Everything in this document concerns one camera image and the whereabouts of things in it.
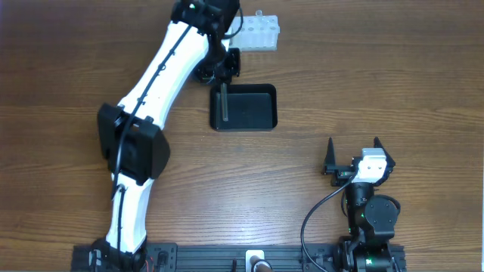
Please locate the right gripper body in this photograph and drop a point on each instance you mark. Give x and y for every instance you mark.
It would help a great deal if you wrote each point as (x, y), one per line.
(342, 175)

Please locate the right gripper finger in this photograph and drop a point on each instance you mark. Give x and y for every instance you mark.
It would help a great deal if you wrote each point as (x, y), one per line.
(389, 160)
(330, 156)

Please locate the clear test tube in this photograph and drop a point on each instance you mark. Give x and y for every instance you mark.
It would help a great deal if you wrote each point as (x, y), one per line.
(224, 104)
(259, 14)

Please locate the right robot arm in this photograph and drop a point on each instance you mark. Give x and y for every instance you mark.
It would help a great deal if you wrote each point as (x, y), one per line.
(372, 219)

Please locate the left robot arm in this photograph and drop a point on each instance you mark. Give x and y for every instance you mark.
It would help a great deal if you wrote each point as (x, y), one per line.
(170, 72)

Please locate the black tray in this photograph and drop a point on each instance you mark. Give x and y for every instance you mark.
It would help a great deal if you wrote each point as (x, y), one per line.
(251, 109)

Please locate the white test tube rack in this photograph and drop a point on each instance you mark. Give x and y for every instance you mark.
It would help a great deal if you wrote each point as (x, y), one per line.
(261, 36)

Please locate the mounting rail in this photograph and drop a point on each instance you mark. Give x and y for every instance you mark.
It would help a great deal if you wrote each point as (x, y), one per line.
(211, 258)

